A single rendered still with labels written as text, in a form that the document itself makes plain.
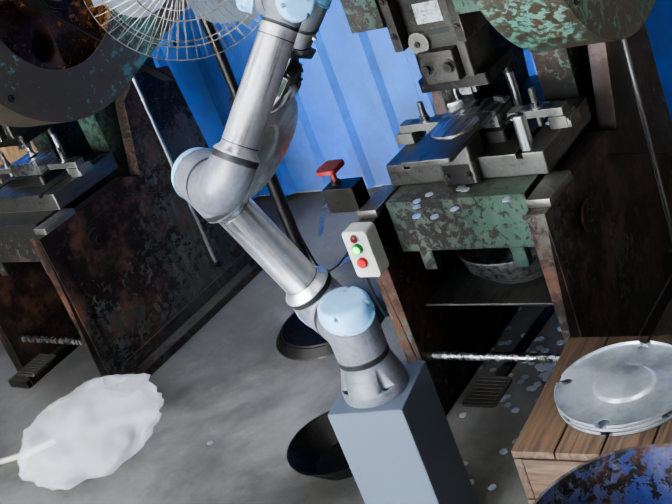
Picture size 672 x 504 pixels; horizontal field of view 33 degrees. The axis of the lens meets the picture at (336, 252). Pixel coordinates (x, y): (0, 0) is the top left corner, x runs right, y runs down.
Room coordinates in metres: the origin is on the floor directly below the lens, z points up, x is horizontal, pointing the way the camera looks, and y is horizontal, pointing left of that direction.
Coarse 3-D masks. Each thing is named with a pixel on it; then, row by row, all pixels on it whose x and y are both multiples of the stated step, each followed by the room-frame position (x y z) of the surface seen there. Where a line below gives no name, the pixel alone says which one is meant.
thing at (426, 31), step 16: (400, 0) 2.68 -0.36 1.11; (416, 0) 2.65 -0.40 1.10; (432, 0) 2.63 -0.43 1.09; (416, 16) 2.66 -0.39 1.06; (432, 16) 2.63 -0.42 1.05; (448, 16) 2.61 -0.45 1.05; (416, 32) 2.66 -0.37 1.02; (432, 32) 2.64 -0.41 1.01; (448, 32) 2.62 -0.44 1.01; (480, 32) 2.65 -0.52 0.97; (416, 48) 2.67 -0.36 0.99; (432, 48) 2.65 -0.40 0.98; (448, 48) 2.60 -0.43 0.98; (464, 48) 2.60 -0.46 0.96; (480, 48) 2.64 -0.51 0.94; (432, 64) 2.63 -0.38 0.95; (448, 64) 2.59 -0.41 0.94; (464, 64) 2.61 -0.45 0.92; (480, 64) 2.62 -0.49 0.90; (432, 80) 2.64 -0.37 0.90; (448, 80) 2.61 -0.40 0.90
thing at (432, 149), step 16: (480, 112) 2.64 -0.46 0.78; (448, 128) 2.61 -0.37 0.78; (464, 128) 2.57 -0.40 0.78; (480, 128) 2.56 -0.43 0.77; (432, 144) 2.56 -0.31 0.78; (448, 144) 2.52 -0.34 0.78; (464, 144) 2.49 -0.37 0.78; (480, 144) 2.58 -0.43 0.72; (416, 160) 2.50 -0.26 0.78; (432, 160) 2.46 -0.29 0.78; (448, 160) 2.44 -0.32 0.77; (464, 160) 2.55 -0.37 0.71; (448, 176) 2.58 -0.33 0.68; (464, 176) 2.56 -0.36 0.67; (480, 176) 2.55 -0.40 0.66
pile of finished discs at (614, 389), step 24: (600, 360) 2.05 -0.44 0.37; (624, 360) 2.02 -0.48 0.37; (648, 360) 1.99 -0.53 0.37; (576, 384) 2.00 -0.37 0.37; (600, 384) 1.96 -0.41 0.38; (624, 384) 1.93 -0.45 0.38; (648, 384) 1.90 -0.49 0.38; (576, 408) 1.92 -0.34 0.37; (600, 408) 1.89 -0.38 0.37; (624, 408) 1.86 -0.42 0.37; (648, 408) 1.83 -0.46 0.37; (600, 432) 1.84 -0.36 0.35; (624, 432) 1.81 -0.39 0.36
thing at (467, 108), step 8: (464, 104) 2.74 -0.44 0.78; (472, 104) 2.72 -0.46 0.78; (480, 104) 2.73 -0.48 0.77; (488, 104) 2.68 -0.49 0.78; (496, 104) 2.65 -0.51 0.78; (504, 104) 2.66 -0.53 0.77; (448, 112) 2.73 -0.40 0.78; (456, 112) 2.71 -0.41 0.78; (464, 112) 2.69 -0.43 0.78; (472, 112) 2.66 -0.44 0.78; (496, 112) 2.62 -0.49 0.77; (504, 112) 2.65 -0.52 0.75; (496, 120) 2.62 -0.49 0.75
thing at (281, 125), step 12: (276, 96) 2.49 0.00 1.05; (288, 108) 2.56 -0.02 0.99; (276, 120) 2.53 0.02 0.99; (288, 120) 2.58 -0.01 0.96; (264, 132) 2.51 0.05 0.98; (276, 132) 2.56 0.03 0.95; (288, 132) 2.61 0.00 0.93; (264, 144) 2.54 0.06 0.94; (276, 144) 2.58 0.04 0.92; (264, 156) 2.56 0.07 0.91; (276, 156) 2.60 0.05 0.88; (264, 168) 2.57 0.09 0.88; (276, 168) 2.62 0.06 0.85; (264, 180) 2.59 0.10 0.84; (252, 192) 2.56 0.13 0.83
